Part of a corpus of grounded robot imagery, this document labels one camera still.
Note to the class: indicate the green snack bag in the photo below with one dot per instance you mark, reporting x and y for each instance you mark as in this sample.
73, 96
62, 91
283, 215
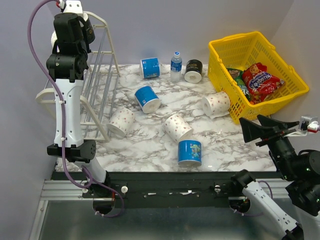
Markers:
236, 75

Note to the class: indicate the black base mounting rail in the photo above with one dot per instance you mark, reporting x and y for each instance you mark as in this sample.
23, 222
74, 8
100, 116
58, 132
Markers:
141, 190

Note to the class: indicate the floral roll near shelf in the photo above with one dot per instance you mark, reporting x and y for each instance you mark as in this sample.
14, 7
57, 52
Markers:
121, 121

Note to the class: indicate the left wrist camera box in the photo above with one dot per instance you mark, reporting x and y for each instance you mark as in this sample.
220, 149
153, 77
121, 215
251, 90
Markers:
70, 6

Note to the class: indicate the blue sea monsters roll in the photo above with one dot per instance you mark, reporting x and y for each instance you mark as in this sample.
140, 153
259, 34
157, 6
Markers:
189, 153

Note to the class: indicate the yellow plastic shopping basket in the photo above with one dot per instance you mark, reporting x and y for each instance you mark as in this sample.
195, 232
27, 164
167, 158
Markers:
240, 51

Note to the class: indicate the red snack bag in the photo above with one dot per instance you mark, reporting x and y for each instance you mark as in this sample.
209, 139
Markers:
260, 83

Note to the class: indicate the floral roll in centre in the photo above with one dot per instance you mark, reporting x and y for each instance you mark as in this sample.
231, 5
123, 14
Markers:
177, 128

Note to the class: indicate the floral roll near basket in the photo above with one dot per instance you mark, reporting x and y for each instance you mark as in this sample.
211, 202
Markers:
216, 105

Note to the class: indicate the black roll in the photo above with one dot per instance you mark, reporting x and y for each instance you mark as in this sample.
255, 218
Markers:
53, 39
193, 71
87, 29

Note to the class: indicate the white metal shelf rack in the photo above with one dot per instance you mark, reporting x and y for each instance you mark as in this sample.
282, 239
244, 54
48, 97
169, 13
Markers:
97, 79

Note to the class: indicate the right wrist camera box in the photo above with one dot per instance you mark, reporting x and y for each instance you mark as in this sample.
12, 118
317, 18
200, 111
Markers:
307, 125

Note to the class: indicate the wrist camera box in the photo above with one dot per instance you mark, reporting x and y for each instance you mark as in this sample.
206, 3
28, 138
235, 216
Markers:
307, 125
70, 6

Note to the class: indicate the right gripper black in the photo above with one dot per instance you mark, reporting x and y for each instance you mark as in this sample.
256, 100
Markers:
251, 130

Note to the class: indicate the clear water bottle blue label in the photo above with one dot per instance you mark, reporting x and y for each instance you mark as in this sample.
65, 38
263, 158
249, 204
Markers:
176, 67

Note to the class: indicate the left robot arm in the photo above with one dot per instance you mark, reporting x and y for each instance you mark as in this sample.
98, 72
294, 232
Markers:
66, 66

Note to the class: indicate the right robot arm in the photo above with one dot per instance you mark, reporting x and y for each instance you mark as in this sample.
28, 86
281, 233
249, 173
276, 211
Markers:
301, 170

